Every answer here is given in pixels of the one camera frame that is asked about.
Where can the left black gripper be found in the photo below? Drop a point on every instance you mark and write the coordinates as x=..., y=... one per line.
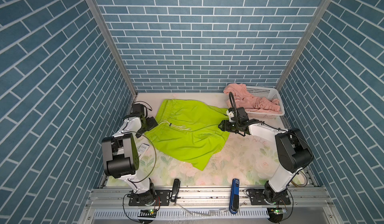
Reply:
x=150, y=124

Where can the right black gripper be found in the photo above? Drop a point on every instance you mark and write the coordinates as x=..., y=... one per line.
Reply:
x=225, y=126

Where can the lime green shorts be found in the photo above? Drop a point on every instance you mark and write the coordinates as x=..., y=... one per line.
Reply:
x=189, y=131

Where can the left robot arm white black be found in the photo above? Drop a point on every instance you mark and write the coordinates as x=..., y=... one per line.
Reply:
x=121, y=161

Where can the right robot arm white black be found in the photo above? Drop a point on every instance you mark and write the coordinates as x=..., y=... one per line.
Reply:
x=294, y=153

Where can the pink shorts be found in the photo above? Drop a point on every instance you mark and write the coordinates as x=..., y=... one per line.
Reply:
x=251, y=103

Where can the blue white card label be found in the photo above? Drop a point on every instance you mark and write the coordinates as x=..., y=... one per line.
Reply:
x=142, y=149

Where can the white plastic laundry basket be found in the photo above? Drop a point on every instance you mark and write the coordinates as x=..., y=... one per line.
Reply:
x=270, y=94

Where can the blue black handheld device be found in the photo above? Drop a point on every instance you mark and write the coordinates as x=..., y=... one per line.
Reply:
x=234, y=197

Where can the left green circuit board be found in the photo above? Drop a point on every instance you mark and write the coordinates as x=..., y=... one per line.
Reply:
x=147, y=214

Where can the green circuit board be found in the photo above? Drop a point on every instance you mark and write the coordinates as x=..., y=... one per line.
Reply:
x=275, y=211
x=147, y=214

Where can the right green circuit board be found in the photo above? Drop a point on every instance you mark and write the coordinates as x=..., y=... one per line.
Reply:
x=275, y=211

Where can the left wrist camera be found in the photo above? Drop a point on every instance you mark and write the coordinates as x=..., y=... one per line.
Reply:
x=137, y=110

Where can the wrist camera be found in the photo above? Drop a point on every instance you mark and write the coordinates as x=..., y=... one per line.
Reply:
x=232, y=115
x=137, y=110

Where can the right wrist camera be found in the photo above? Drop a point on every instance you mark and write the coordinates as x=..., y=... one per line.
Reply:
x=232, y=115

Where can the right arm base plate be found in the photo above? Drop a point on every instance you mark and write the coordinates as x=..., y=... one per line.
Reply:
x=258, y=197

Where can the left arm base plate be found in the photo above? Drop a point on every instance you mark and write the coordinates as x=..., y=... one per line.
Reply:
x=149, y=198

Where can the aluminium front rail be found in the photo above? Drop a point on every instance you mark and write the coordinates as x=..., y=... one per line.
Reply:
x=217, y=197

